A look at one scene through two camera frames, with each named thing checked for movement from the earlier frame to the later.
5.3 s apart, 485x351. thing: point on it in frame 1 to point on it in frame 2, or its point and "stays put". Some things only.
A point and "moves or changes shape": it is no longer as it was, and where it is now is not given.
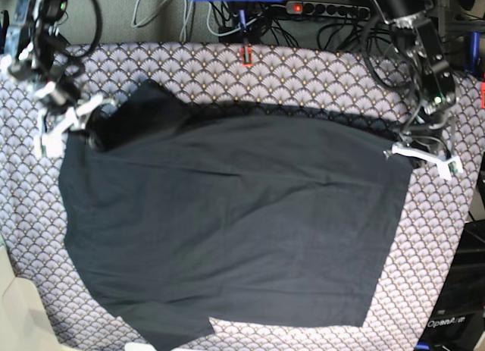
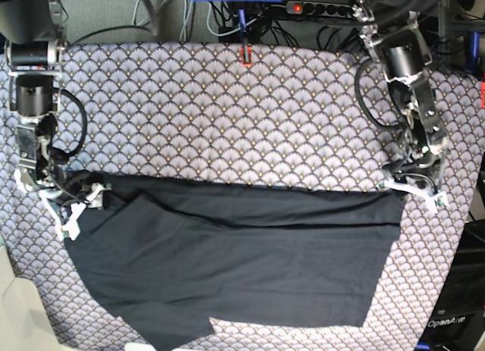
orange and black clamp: (246, 54) stays put
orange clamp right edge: (483, 95) stays put
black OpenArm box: (458, 323) stays put
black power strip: (327, 9) stays put
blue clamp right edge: (474, 51) stays put
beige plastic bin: (25, 324) stays put
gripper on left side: (63, 93) to (73, 186)
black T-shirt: (179, 217) moves or changes shape
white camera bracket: (442, 161) to (436, 199)
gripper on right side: (425, 131) to (420, 168)
